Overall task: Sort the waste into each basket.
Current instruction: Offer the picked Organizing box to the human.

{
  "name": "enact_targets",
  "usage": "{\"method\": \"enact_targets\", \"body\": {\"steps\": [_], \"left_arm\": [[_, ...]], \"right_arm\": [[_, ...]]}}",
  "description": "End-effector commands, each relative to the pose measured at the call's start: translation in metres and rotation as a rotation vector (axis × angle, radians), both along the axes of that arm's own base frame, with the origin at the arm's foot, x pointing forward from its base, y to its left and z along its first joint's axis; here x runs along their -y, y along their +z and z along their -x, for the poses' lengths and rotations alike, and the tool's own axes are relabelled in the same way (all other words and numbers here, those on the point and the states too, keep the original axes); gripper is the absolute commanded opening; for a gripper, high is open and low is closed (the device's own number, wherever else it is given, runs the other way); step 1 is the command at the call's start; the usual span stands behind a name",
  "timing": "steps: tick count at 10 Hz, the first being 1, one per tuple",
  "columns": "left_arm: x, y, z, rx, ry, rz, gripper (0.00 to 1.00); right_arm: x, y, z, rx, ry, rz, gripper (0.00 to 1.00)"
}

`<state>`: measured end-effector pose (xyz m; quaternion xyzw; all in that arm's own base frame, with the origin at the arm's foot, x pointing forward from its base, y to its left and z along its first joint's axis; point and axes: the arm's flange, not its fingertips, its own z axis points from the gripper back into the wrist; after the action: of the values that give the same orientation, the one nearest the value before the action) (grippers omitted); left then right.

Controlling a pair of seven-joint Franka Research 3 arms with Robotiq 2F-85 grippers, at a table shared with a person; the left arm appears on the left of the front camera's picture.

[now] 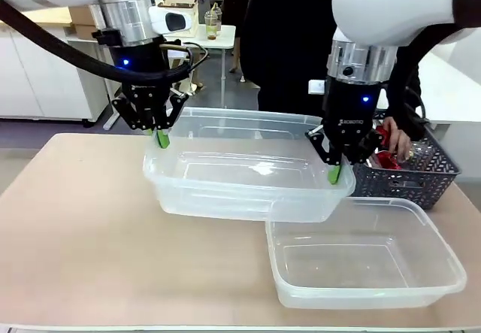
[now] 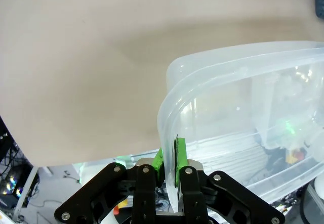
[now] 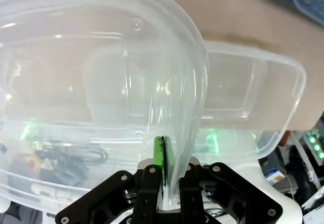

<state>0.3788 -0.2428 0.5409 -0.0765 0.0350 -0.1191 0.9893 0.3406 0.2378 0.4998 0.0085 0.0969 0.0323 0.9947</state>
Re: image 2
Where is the clear plastic bin with bottles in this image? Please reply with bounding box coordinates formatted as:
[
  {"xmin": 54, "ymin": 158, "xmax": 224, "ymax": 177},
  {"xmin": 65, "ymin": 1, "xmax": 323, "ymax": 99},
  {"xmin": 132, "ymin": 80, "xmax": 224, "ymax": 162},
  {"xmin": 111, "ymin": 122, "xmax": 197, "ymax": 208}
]
[{"xmin": 156, "ymin": 40, "xmax": 324, "ymax": 213}]

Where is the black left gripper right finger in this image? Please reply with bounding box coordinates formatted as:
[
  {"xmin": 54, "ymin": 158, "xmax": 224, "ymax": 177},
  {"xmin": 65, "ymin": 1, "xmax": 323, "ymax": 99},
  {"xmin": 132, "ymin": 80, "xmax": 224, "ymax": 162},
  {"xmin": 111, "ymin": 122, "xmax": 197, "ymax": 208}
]
[{"xmin": 173, "ymin": 137, "xmax": 286, "ymax": 224}]

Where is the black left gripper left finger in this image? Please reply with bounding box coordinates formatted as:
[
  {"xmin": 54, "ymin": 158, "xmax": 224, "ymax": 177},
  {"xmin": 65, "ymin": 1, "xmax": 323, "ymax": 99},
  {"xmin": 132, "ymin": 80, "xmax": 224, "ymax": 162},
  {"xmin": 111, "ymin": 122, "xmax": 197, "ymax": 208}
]
[{"xmin": 54, "ymin": 147, "xmax": 165, "ymax": 224}]

